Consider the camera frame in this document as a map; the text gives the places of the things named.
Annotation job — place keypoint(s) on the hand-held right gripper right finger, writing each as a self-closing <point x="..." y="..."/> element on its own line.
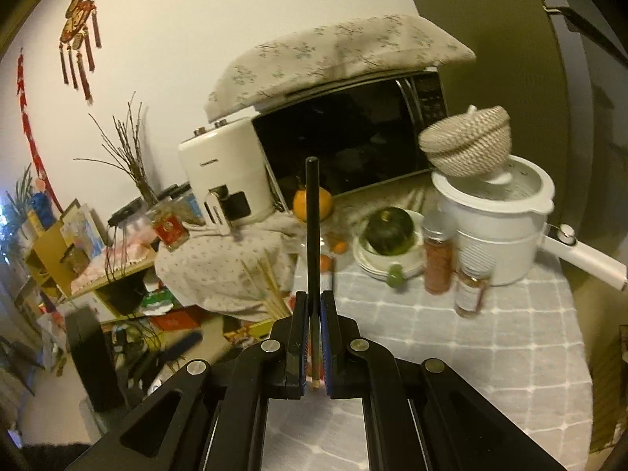
<point x="326" y="338"/>

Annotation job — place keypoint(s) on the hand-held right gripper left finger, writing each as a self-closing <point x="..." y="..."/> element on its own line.
<point x="305" y="338"/>

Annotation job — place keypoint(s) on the bunch of wooden chopsticks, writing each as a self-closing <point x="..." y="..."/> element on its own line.
<point x="270" y="289"/>

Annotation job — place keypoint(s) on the black chopstick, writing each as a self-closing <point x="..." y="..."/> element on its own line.
<point x="312" y="216"/>

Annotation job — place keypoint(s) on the small orange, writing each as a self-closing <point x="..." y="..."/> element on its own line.
<point x="327" y="263"/>
<point x="339" y="245"/>

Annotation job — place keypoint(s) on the green squash in bowl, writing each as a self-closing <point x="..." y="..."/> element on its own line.
<point x="368" y="260"/>

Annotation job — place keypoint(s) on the small green fruit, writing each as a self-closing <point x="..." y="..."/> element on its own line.
<point x="395" y="277"/>

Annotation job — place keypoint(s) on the draped floral cloth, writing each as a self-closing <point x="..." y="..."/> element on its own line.
<point x="216" y="270"/>

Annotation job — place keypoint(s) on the large orange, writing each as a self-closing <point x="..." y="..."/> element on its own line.
<point x="326" y="203"/>

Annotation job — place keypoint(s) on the red spice bottle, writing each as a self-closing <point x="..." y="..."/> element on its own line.
<point x="438" y="260"/>

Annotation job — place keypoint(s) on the brown spice bottle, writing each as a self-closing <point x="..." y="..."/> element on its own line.
<point x="471" y="294"/>

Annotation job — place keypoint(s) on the grey checked tablecloth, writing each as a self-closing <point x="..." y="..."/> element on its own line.
<point x="490" y="353"/>

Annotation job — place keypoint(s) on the white air fryer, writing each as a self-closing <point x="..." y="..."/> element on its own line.
<point x="221" y="167"/>

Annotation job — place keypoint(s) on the white electric pot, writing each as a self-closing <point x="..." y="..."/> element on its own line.
<point x="500" y="240"/>

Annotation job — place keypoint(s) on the black microwave oven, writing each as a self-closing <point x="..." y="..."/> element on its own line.
<point x="353" y="132"/>

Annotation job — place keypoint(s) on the black tower speaker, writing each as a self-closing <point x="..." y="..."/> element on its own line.
<point x="93" y="358"/>

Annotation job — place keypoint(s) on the woven basket with lid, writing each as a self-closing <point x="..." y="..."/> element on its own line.
<point x="466" y="142"/>

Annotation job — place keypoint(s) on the dried branches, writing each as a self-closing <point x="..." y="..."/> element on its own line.
<point x="130" y="157"/>

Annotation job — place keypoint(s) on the yellow wooden shelf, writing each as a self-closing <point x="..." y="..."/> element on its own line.
<point x="46" y="250"/>

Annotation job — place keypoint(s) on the floral cloth cover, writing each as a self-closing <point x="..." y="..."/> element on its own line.
<point x="333" y="54"/>

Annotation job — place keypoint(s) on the grey refrigerator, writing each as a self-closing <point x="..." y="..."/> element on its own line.
<point x="598" y="108"/>

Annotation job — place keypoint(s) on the red hanging ornament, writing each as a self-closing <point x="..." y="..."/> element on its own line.
<point x="78" y="24"/>

